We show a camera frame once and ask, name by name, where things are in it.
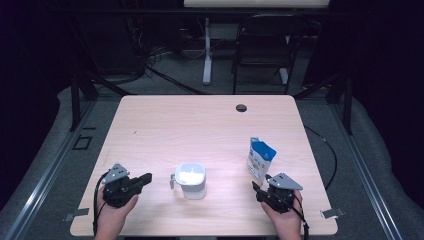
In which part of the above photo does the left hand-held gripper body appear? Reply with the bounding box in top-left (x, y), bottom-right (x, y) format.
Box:
top-left (101, 162), bottom-right (139, 209)

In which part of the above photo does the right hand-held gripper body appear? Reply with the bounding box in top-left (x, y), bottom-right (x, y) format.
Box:
top-left (256, 172), bottom-right (304, 214)

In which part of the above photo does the blue and white powder bag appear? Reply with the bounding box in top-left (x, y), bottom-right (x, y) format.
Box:
top-left (247, 136), bottom-right (278, 187)

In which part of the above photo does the grey hinged jar lid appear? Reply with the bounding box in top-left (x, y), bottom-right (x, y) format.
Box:
top-left (169, 162), bottom-right (207, 190)

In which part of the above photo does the clear plastic jar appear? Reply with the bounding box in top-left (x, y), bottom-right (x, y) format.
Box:
top-left (179, 179), bottom-right (208, 201)

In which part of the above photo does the person's right hand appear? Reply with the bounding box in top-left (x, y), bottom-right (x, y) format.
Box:
top-left (260, 190), bottom-right (305, 240)

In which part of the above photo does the person's left hand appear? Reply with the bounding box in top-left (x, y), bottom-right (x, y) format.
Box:
top-left (94, 195), bottom-right (140, 240)

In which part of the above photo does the grey tape strip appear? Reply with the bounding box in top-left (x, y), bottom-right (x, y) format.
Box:
top-left (320, 207), bottom-right (345, 220)
top-left (63, 207), bottom-right (90, 223)

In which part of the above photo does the black metal stand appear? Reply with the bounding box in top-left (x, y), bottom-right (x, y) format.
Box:
top-left (69, 66), bottom-right (136, 133)
top-left (293, 73), bottom-right (354, 136)

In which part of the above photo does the black chair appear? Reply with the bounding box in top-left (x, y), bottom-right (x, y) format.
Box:
top-left (231, 13), bottom-right (309, 96)

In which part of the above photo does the white desk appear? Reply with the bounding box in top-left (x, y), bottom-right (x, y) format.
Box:
top-left (183, 0), bottom-right (331, 86)

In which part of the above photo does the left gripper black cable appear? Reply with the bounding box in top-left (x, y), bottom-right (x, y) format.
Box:
top-left (92, 171), bottom-right (111, 237)

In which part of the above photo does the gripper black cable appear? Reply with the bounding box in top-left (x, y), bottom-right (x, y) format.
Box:
top-left (92, 171), bottom-right (111, 237)
top-left (292, 196), bottom-right (311, 240)

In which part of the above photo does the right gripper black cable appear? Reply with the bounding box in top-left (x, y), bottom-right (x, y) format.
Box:
top-left (292, 196), bottom-right (311, 240)

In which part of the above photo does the thin black floor cable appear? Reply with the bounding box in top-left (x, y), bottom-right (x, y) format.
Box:
top-left (303, 124), bottom-right (338, 191)

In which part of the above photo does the aluminium floor rail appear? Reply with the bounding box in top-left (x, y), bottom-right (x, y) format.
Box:
top-left (4, 99), bottom-right (98, 240)
top-left (328, 99), bottom-right (404, 240)

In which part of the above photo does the thick black floor cable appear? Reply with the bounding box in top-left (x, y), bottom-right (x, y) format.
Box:
top-left (145, 65), bottom-right (212, 96)

